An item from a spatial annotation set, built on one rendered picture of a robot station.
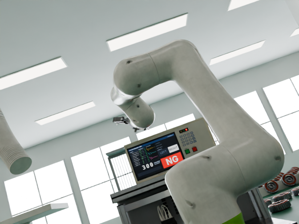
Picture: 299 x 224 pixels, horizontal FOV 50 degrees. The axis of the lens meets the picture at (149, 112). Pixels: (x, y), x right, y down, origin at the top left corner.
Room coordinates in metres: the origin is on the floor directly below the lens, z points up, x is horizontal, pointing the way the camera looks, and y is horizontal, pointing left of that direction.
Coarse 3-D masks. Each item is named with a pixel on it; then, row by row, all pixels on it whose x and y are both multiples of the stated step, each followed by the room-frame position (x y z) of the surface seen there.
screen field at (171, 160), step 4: (180, 152) 1.61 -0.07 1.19; (168, 156) 1.61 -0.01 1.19; (172, 156) 1.61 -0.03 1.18; (176, 156) 1.61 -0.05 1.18; (180, 156) 1.61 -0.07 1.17; (164, 160) 1.61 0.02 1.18; (168, 160) 1.61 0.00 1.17; (172, 160) 1.61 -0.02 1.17; (176, 160) 1.61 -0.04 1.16; (180, 160) 1.61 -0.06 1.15; (164, 164) 1.61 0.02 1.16; (168, 164) 1.61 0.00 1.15; (172, 164) 1.61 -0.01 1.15
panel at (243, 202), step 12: (156, 192) 1.72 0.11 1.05; (120, 204) 1.71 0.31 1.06; (156, 204) 1.72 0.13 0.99; (168, 204) 1.72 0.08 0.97; (240, 204) 1.74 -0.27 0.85; (132, 216) 1.71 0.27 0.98; (144, 216) 1.72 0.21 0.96; (156, 216) 1.72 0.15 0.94; (180, 216) 1.73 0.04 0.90; (252, 216) 1.74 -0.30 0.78
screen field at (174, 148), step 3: (168, 147) 1.61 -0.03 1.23; (171, 147) 1.61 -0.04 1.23; (174, 147) 1.61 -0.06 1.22; (177, 147) 1.61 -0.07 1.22; (159, 150) 1.61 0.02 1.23; (162, 150) 1.61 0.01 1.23; (165, 150) 1.61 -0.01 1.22; (168, 150) 1.61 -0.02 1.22; (171, 150) 1.61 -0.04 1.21; (174, 150) 1.61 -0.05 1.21; (159, 153) 1.61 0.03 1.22; (162, 153) 1.61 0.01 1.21; (165, 153) 1.61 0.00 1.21
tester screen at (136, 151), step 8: (168, 136) 1.61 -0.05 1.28; (144, 144) 1.60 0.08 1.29; (152, 144) 1.60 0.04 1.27; (160, 144) 1.61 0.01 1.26; (168, 144) 1.61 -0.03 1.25; (136, 152) 1.60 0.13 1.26; (144, 152) 1.60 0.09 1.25; (152, 152) 1.60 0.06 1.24; (176, 152) 1.61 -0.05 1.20; (136, 160) 1.60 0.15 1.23; (144, 160) 1.60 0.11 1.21; (152, 160) 1.60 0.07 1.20; (160, 160) 1.61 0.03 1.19; (136, 168) 1.60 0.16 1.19; (144, 176) 1.60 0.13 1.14
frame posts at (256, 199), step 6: (246, 192) 1.70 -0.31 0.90; (252, 192) 1.60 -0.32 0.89; (258, 192) 1.58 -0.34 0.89; (252, 198) 1.68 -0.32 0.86; (258, 198) 1.58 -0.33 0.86; (252, 204) 1.70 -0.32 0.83; (258, 204) 1.59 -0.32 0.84; (264, 204) 1.58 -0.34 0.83; (120, 210) 1.56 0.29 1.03; (258, 210) 1.69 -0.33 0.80; (264, 210) 1.59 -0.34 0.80; (120, 216) 1.55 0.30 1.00; (126, 216) 1.55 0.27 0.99; (258, 216) 1.68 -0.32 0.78; (264, 216) 1.58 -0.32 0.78; (270, 216) 1.58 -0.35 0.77; (126, 222) 1.55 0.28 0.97
